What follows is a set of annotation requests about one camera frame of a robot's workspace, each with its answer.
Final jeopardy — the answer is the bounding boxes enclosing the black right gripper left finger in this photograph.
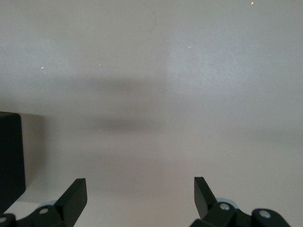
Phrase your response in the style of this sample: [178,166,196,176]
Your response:
[0,178,88,227]

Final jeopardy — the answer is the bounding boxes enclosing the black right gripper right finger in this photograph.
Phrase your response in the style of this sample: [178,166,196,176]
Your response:
[189,176,291,227]

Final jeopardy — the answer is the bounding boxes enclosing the black rectangular plastic box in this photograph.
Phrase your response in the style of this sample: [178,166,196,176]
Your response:
[0,112,26,206]

